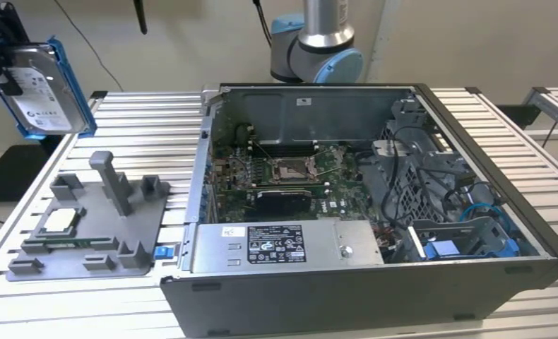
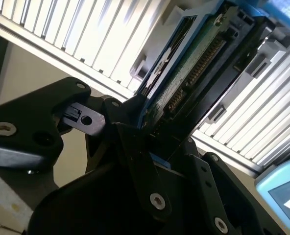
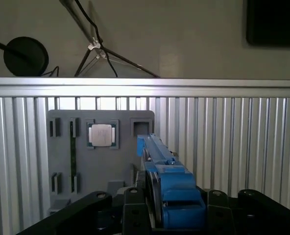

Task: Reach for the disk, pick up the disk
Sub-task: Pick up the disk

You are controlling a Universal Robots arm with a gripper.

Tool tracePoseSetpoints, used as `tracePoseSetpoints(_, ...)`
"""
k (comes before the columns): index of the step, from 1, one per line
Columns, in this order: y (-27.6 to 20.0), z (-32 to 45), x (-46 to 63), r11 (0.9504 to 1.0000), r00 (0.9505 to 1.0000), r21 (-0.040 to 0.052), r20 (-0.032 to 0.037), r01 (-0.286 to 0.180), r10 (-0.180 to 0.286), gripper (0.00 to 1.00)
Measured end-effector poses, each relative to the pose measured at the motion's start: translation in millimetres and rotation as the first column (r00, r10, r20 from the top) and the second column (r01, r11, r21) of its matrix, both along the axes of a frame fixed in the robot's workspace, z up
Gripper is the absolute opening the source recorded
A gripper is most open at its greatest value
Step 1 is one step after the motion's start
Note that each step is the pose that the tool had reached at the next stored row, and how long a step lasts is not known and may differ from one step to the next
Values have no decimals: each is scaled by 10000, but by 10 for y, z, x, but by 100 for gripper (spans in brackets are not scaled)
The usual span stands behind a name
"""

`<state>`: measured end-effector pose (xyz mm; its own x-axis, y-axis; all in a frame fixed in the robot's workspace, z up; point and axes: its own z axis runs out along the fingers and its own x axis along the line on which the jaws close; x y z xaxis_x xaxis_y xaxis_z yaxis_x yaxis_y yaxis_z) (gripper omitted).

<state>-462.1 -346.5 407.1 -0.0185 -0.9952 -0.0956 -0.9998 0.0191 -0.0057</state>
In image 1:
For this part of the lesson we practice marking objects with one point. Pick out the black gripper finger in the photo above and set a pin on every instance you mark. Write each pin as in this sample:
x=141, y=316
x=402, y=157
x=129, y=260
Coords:
x=11, y=83

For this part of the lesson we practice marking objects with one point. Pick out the hard disk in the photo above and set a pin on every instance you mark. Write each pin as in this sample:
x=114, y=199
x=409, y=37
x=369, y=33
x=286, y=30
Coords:
x=40, y=99

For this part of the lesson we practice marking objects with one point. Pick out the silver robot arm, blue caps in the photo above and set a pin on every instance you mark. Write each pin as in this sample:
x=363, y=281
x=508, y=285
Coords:
x=317, y=46

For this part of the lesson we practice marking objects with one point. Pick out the grey metal disk bay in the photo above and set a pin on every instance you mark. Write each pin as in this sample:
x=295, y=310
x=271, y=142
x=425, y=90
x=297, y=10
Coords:
x=477, y=226

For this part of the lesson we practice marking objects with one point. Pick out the black floor mat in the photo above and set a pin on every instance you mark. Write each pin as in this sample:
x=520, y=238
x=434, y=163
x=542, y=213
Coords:
x=10, y=176

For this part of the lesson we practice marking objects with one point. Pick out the black hanging bar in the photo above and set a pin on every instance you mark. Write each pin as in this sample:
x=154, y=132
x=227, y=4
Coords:
x=141, y=16

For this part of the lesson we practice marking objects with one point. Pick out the silver CPU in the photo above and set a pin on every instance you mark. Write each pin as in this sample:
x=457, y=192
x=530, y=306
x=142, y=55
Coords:
x=62, y=219

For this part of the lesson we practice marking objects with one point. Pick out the grey plastic parts rack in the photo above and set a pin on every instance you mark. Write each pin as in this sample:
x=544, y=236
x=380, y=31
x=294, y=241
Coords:
x=110, y=226

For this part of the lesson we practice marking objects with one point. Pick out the green RAM stick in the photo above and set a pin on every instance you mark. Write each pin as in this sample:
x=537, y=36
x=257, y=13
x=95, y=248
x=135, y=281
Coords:
x=83, y=242

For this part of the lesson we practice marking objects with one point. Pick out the blue plastic case latch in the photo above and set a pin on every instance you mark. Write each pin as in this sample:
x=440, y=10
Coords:
x=162, y=252

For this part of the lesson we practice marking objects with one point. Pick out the metal locking lever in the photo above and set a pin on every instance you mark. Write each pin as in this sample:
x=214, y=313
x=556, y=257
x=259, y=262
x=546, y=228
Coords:
x=270, y=154

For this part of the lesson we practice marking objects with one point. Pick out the black RAM slot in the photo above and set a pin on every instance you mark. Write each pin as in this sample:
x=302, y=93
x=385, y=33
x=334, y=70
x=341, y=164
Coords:
x=283, y=151
x=283, y=144

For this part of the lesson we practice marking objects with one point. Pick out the grey power supply unit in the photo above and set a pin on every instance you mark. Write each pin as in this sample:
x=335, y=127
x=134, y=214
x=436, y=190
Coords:
x=213, y=247

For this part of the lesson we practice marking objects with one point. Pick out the CPU socket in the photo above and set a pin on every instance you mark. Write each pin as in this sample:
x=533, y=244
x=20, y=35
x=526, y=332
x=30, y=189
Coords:
x=290, y=170

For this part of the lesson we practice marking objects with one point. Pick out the green motherboard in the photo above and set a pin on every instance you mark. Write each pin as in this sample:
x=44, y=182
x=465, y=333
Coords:
x=342, y=197

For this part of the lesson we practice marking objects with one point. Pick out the perforated metal drive cage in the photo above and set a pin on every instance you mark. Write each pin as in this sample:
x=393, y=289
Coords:
x=416, y=197

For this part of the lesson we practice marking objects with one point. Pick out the black open PC case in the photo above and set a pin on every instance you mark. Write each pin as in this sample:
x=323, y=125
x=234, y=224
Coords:
x=354, y=300

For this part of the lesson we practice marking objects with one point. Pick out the blue carrier in bay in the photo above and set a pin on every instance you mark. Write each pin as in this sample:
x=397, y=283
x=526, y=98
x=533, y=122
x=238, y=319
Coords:
x=441, y=250

